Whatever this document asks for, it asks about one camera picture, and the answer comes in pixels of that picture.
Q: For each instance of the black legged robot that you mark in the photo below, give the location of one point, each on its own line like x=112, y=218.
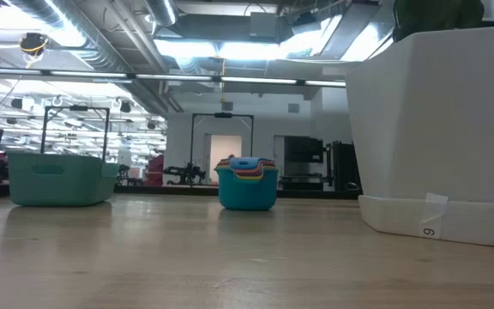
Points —
x=187, y=173

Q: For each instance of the horizontal light bar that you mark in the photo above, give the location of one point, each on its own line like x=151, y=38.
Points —
x=101, y=74

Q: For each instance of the blue measuring cup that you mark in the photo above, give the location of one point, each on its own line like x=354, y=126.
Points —
x=247, y=162

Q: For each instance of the white tape label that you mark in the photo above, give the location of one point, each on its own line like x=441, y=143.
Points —
x=433, y=214

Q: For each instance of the black metal gantry frame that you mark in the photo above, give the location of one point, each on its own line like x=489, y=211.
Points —
x=222, y=115
x=78, y=107

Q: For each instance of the black wall cabinet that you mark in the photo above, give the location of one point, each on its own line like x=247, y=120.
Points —
x=303, y=150

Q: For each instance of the white plant pot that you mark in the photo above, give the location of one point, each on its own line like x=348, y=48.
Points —
x=435, y=129

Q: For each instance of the red machine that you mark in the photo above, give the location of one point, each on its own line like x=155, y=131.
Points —
x=156, y=171

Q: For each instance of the black equipment rack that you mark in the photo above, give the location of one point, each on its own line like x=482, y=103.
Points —
x=343, y=165

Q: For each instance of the teal plastic basket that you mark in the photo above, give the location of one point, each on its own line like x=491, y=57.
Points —
x=58, y=180

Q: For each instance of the green cactus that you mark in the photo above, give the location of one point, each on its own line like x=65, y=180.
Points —
x=435, y=17

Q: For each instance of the teal measuring cup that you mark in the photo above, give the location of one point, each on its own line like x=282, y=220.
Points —
x=247, y=193

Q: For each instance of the orange measuring cup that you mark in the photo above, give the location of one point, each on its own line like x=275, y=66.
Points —
x=223, y=164

